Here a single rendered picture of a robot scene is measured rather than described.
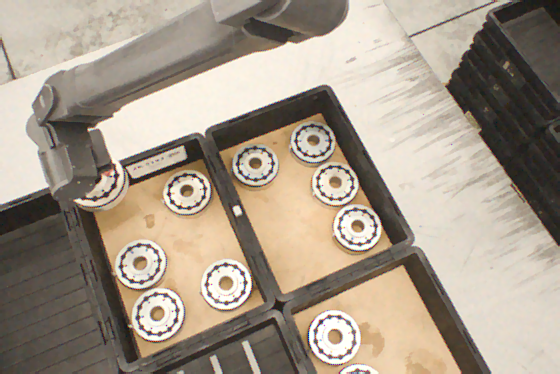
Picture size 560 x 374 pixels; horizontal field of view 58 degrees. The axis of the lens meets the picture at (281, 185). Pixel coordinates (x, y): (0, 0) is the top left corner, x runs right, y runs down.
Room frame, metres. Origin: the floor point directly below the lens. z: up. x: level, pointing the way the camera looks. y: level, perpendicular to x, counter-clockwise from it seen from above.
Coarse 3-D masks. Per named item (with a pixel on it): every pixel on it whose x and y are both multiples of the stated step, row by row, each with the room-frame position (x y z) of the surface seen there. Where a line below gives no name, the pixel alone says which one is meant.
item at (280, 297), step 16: (304, 96) 0.59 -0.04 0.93; (336, 96) 0.60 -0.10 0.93; (256, 112) 0.55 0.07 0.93; (208, 128) 0.50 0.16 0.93; (224, 128) 0.50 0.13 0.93; (352, 128) 0.52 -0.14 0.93; (208, 144) 0.46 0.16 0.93; (368, 160) 0.46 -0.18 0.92; (224, 176) 0.39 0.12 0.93; (384, 192) 0.38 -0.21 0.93; (240, 208) 0.33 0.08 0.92; (400, 224) 0.32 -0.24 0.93; (256, 240) 0.26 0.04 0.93; (368, 256) 0.25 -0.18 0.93; (384, 256) 0.25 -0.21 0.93; (272, 272) 0.20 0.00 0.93; (336, 272) 0.21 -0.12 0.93; (272, 288) 0.17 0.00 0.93; (304, 288) 0.18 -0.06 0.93
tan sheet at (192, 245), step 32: (128, 192) 0.38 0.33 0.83; (160, 192) 0.38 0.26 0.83; (192, 192) 0.39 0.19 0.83; (128, 224) 0.30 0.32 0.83; (160, 224) 0.31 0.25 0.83; (192, 224) 0.31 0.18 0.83; (224, 224) 0.32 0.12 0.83; (192, 256) 0.24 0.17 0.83; (224, 256) 0.25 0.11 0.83; (128, 288) 0.17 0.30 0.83; (192, 288) 0.18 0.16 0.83; (224, 288) 0.18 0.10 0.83; (256, 288) 0.19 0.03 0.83; (192, 320) 0.11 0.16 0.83; (224, 320) 0.12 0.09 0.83
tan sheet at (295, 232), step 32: (288, 128) 0.57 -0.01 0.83; (224, 160) 0.47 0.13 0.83; (288, 160) 0.48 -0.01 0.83; (256, 192) 0.40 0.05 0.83; (288, 192) 0.41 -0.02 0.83; (256, 224) 0.33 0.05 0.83; (288, 224) 0.33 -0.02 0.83; (320, 224) 0.34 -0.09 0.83; (288, 256) 0.26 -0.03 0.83; (320, 256) 0.27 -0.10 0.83; (352, 256) 0.27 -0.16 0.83; (288, 288) 0.19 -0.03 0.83
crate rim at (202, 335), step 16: (176, 144) 0.45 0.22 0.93; (128, 160) 0.41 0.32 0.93; (208, 160) 0.42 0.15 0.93; (224, 192) 0.36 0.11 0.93; (80, 224) 0.27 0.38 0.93; (240, 224) 0.29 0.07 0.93; (80, 240) 0.24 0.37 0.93; (256, 256) 0.23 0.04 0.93; (96, 272) 0.18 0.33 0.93; (256, 272) 0.20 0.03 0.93; (96, 288) 0.15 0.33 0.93; (272, 304) 0.14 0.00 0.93; (112, 320) 0.09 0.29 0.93; (240, 320) 0.11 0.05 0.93; (112, 336) 0.06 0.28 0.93; (192, 336) 0.08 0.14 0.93; (208, 336) 0.08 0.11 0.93; (160, 352) 0.04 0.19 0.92; (128, 368) 0.01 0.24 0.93
